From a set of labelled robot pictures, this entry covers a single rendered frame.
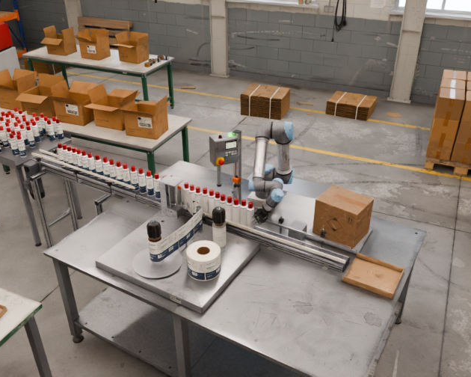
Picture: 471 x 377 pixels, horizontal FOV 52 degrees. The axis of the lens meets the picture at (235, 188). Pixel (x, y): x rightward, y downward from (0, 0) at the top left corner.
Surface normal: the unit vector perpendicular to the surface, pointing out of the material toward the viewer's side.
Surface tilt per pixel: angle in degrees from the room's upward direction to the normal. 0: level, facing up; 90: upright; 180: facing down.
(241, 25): 90
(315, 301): 0
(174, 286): 0
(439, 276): 0
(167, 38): 90
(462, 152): 90
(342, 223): 90
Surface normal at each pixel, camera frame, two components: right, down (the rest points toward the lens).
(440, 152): -0.40, 0.50
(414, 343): 0.00, -0.86
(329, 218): -0.62, 0.40
